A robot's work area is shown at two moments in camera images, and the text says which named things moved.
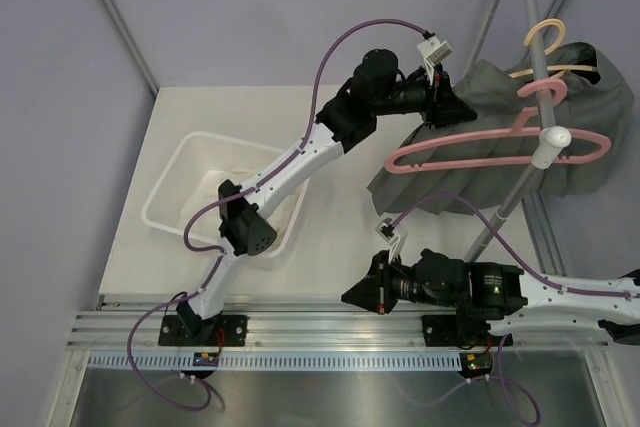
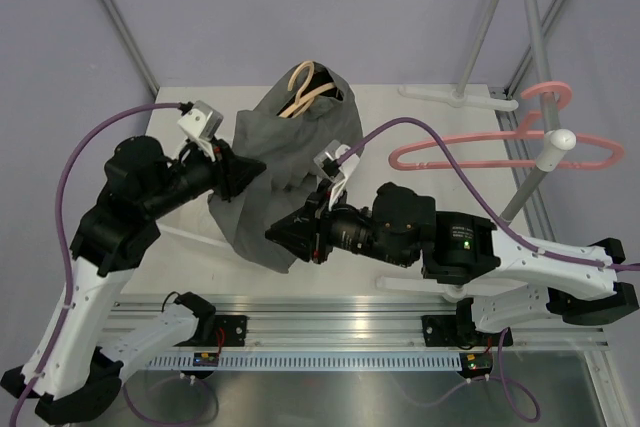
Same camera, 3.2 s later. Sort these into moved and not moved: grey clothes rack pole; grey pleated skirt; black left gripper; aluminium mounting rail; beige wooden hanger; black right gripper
Moved: beige wooden hanger; grey pleated skirt; black left gripper; black right gripper
Not moved: grey clothes rack pole; aluminium mounting rail
